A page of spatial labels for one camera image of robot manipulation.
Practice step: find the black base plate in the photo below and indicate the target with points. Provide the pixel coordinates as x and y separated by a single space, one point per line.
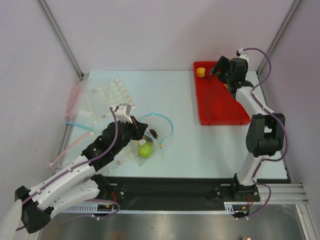
173 194

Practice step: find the dark mangosteen toy front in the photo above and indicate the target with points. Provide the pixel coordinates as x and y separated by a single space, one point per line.
153 134

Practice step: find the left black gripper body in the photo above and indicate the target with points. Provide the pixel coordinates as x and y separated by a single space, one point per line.
131 132

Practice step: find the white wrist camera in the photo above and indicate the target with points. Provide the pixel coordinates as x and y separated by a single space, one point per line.
242 53
122 112

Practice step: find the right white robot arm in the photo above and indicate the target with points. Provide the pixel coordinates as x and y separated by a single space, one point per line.
265 136

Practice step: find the dotted clear zip bag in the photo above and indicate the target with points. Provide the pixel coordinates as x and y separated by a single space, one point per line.
98 96

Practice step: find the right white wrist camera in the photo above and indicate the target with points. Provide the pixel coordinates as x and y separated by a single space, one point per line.
242 53

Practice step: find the aluminium frame rail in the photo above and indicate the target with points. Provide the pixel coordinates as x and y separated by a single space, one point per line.
273 193

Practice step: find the right corner aluminium post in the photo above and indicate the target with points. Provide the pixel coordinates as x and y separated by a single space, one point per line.
283 26

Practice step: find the green toy apple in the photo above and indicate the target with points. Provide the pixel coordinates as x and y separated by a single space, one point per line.
145 150

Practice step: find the corner aluminium post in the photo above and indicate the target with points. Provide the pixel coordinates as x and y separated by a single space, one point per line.
52 22
283 26

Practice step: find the white slotted cable duct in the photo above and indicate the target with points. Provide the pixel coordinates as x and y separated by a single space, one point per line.
104 208

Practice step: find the red plastic tray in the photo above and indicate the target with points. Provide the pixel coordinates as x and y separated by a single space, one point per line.
215 105

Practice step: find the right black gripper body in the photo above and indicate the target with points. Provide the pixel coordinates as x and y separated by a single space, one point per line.
223 75

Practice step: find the blue zipper clear bag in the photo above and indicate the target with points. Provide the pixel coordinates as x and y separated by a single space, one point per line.
163 127

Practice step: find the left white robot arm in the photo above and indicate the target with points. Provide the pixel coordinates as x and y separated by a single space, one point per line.
79 181

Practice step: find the yellow toy fruit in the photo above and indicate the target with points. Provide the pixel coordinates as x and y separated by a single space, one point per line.
200 72

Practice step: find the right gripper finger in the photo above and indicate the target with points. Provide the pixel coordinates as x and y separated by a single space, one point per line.
217 68
223 62

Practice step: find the left corner aluminium post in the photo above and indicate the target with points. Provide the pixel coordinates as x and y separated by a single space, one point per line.
52 22

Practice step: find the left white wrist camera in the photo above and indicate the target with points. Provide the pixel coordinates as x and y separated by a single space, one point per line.
122 112

